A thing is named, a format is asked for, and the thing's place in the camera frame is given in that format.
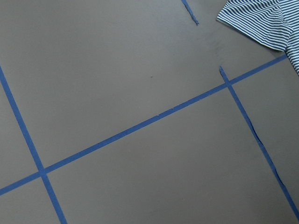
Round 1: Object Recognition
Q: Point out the striped polo shirt white collar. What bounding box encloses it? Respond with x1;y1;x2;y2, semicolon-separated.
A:
216;0;299;73

